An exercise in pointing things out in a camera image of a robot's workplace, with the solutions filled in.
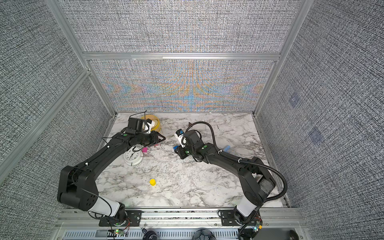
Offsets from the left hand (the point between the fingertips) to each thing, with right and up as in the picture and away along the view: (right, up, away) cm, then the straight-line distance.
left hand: (163, 139), depth 84 cm
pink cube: (-2, -2, -8) cm, 8 cm away
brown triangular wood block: (+14, +9, +28) cm, 33 cm away
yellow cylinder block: (-6, -24, -1) cm, 25 cm away
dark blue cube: (+7, -4, -3) cm, 9 cm away
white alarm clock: (-20, -11, +8) cm, 24 cm away
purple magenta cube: (-15, -8, +15) cm, 23 cm away
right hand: (+8, -5, +1) cm, 9 cm away
